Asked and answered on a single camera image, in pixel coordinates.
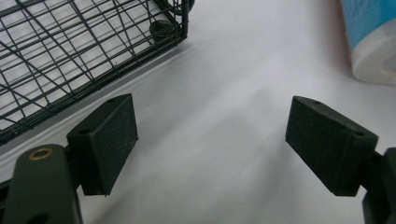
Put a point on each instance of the blue and white cylindrical container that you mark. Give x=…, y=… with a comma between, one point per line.
x=372, y=40

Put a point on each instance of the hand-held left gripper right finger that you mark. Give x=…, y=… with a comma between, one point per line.
x=327, y=149

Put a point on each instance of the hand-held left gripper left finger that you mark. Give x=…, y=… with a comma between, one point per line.
x=106, y=146

